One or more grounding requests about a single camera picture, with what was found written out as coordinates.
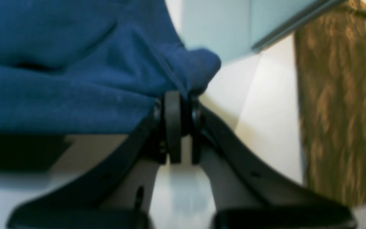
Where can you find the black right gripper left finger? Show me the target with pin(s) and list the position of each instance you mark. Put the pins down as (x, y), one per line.
(117, 193)

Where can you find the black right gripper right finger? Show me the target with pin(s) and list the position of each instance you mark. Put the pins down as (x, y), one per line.
(248, 193)

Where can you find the dark blue T-shirt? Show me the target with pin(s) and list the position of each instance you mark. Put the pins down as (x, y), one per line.
(91, 66)

